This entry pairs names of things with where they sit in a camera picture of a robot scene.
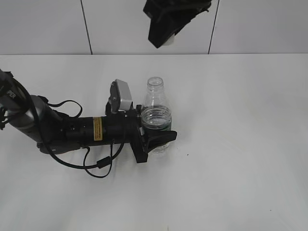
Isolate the clear green-label water bottle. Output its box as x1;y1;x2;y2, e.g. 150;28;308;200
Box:
140;76;173;154

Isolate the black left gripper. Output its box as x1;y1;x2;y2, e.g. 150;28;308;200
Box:
103;103;177;163

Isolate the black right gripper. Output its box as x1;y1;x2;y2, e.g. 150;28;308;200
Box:
143;0;212;49

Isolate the black camera cable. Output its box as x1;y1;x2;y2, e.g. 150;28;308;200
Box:
44;100;126;179

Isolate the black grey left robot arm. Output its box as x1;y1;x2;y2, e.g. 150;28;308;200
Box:
0;71;177;163

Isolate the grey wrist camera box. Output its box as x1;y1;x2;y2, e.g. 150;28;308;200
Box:
108;79;132;113

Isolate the white green bottle cap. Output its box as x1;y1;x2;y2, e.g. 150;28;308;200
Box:
162;34;175;46

